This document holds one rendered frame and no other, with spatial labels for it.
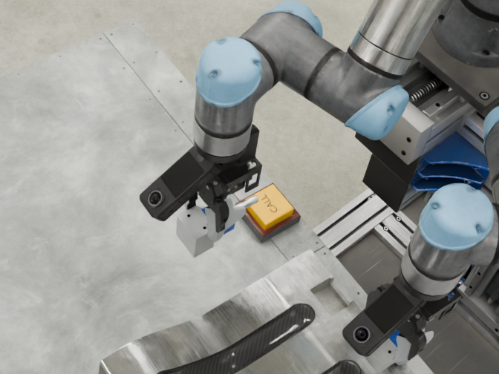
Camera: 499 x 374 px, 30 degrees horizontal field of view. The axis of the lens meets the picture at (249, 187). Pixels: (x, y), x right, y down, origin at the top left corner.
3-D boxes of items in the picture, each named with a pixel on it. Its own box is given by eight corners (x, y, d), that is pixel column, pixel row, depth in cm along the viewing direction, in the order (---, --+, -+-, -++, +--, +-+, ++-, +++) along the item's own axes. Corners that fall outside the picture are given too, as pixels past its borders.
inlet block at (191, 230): (245, 196, 147) (249, 176, 142) (263, 219, 145) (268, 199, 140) (175, 234, 141) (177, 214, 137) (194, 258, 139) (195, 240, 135)
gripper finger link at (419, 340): (423, 362, 128) (429, 323, 122) (415, 368, 128) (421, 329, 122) (400, 340, 131) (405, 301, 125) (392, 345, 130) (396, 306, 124)
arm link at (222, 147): (216, 148, 115) (180, 104, 119) (213, 169, 119) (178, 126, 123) (264, 123, 118) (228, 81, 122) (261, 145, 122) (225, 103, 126)
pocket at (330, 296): (329, 286, 145) (333, 275, 142) (350, 312, 143) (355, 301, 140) (306, 300, 143) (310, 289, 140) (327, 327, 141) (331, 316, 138)
